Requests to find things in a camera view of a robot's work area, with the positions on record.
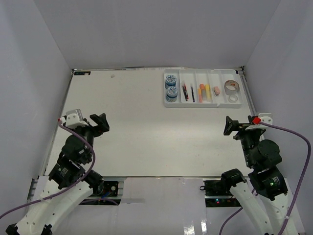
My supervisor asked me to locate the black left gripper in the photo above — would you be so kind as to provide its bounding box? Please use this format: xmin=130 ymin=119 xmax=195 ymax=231
xmin=64 ymin=112 xmax=110 ymax=162

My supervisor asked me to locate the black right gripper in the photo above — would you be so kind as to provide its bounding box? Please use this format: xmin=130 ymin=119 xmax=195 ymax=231
xmin=224 ymin=116 xmax=263 ymax=167

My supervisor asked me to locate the small clear tape roll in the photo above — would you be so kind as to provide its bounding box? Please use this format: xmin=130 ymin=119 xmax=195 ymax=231
xmin=228 ymin=95 xmax=238 ymax=103

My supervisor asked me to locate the large clear tape roll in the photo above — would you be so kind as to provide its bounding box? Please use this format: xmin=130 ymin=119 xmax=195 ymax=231
xmin=224 ymin=80 xmax=240 ymax=95

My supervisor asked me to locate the pink correction tape dispenser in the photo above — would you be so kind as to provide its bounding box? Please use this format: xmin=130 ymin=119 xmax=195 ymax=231
xmin=213 ymin=86 xmax=221 ymax=96

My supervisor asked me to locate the blue gel pen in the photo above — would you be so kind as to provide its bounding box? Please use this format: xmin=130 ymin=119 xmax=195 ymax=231
xmin=190 ymin=84 xmax=195 ymax=103

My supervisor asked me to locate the orange capped pink highlighter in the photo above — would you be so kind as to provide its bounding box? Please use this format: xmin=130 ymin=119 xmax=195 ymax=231
xmin=198 ymin=88 xmax=203 ymax=103

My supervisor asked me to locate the red gel pen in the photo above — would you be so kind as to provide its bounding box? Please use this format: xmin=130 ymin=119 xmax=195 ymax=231
xmin=181 ymin=83 xmax=189 ymax=102

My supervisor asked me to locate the blue jar with label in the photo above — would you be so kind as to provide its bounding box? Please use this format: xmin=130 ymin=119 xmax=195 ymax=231
xmin=165 ymin=74 xmax=177 ymax=89

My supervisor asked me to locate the orange marker pen body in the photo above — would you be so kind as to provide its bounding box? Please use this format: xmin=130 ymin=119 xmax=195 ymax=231
xmin=200 ymin=84 xmax=207 ymax=100

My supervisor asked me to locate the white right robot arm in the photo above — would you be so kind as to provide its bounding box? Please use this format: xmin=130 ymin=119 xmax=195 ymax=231
xmin=221 ymin=114 xmax=298 ymax=235

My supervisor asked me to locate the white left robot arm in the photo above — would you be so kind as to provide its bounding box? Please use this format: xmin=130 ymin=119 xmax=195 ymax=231
xmin=5 ymin=109 xmax=110 ymax=235

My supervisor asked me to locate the white divided organizer tray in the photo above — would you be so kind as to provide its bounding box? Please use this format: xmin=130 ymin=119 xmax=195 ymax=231
xmin=164 ymin=69 xmax=243 ymax=108

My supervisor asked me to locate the yellow highlighter in tray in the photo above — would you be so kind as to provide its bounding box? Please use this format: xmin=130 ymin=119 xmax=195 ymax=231
xmin=205 ymin=84 xmax=212 ymax=102

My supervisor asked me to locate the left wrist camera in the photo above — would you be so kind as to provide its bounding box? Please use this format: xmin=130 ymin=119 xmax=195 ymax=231
xmin=66 ymin=109 xmax=87 ymax=129

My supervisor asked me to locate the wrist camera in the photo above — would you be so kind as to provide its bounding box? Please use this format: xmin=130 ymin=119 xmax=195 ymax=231
xmin=66 ymin=109 xmax=87 ymax=129
xmin=246 ymin=113 xmax=273 ymax=130

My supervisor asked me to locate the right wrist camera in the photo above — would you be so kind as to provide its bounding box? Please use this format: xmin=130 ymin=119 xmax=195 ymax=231
xmin=246 ymin=113 xmax=273 ymax=130

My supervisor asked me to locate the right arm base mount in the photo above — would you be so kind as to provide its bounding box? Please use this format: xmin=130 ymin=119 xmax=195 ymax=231
xmin=200 ymin=180 xmax=241 ymax=208

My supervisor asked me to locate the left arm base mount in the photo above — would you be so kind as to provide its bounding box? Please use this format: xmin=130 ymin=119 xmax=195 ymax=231
xmin=80 ymin=178 xmax=124 ymax=206

